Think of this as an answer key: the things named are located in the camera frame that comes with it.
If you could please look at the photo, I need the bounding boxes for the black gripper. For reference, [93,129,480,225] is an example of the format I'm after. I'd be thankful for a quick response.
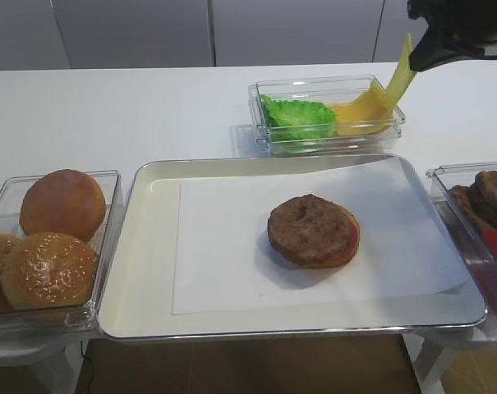
[407,0,497,72]

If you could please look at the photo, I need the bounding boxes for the yellow cheese slice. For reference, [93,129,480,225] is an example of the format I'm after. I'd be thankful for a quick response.
[384,34,417,111]

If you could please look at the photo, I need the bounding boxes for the clear box with lettuce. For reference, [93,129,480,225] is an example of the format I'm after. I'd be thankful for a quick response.
[248,75,406,157]

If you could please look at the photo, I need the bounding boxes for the green lettuce leaf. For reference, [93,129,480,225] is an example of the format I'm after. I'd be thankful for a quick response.
[260,94,338,142]

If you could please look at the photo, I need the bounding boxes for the cheese slice in box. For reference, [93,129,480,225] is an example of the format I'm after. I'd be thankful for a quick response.
[329,80,393,137]

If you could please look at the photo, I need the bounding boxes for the front brown patty in box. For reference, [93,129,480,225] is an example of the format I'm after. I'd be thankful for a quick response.
[467,171,497,229]

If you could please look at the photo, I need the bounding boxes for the brown patty in box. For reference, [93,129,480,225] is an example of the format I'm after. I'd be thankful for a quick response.
[449,186,495,232]
[467,171,497,229]

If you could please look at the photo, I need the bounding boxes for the rear brown patty in box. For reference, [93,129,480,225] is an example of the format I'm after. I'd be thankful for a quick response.
[449,186,495,232]

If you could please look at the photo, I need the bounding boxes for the clear box with patties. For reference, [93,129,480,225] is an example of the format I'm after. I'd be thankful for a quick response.
[426,162,497,318]

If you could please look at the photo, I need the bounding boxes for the tomato slice on bun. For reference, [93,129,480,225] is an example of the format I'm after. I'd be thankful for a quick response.
[339,214,361,265]

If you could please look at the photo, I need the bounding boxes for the brown patty on bun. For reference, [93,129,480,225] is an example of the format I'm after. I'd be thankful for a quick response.
[267,194,352,269]

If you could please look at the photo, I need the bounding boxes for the bottom bun half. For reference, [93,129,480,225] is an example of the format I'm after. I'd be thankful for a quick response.
[309,246,359,269]

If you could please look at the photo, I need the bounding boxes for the white paper sheet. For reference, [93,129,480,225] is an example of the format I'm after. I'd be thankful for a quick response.
[173,158,468,314]

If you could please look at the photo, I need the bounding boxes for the white serving tray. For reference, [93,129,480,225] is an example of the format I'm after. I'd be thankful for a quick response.
[98,154,487,340]

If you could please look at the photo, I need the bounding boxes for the plain top bun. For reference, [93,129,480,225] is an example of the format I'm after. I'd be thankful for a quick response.
[19,169,106,241]

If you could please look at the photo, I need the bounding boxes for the sesame bun front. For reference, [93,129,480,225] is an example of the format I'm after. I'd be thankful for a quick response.
[0,232,99,310]

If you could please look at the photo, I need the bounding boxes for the clear box with buns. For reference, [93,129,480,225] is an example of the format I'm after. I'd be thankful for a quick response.
[0,170,124,337]

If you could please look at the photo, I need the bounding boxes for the black cable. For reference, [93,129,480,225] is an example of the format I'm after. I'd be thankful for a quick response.
[77,340,95,394]

